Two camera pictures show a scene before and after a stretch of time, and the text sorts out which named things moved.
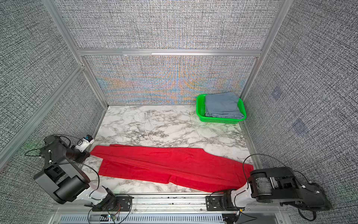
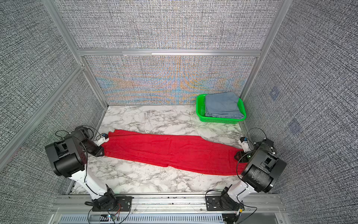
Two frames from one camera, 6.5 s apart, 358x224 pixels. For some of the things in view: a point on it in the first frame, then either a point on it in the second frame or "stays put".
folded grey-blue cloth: (224, 105) stays put
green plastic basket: (201, 109) stays put
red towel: (194, 167) to (155, 149)
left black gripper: (82, 155) to (96, 153)
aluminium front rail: (174, 203) stays put
